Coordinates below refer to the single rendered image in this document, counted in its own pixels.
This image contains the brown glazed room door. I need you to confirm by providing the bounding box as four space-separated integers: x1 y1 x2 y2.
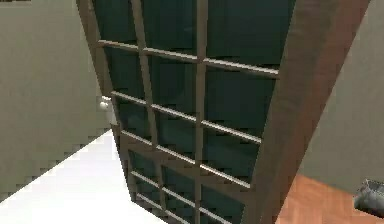
75 0 372 224

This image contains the white door handle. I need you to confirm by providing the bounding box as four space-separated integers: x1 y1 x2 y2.
97 95 118 126

